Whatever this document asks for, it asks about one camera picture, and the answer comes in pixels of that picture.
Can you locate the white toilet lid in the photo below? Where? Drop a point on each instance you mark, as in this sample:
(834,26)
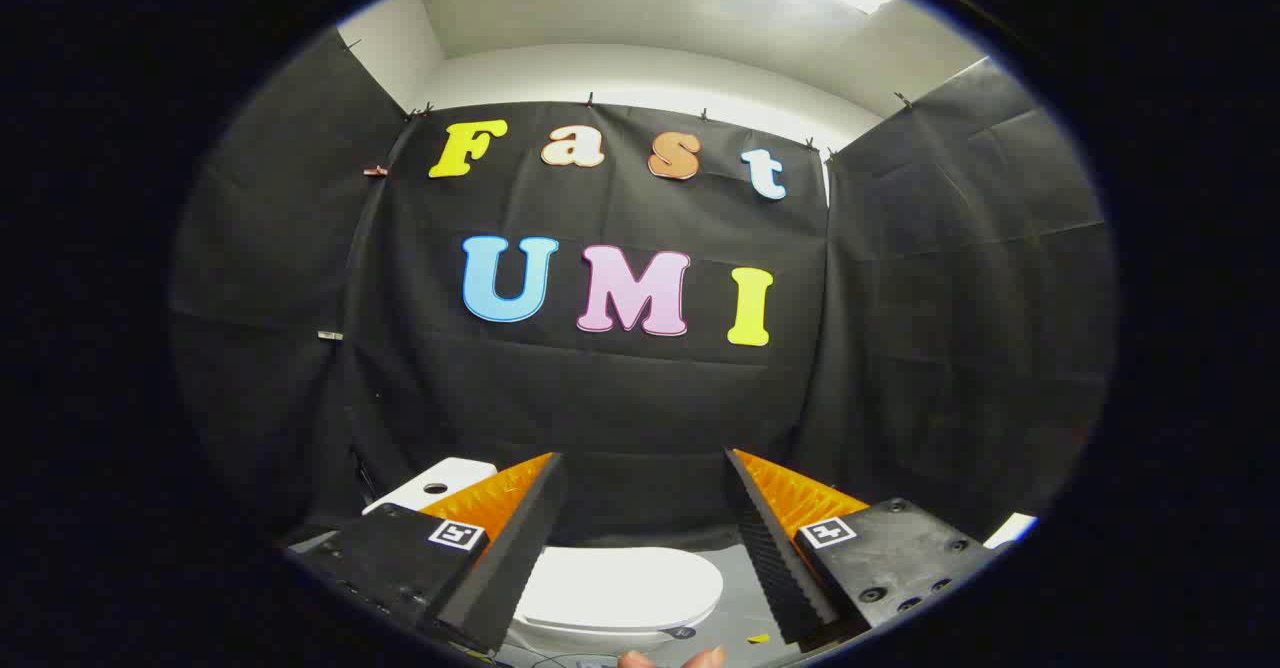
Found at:
(625,583)

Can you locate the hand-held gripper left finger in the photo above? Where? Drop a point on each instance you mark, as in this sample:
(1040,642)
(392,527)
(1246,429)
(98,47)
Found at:
(520,538)

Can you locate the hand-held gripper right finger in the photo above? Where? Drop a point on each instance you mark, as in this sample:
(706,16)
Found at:
(765,538)

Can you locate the black backdrop cloth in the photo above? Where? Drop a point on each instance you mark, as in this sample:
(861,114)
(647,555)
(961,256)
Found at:
(620,398)

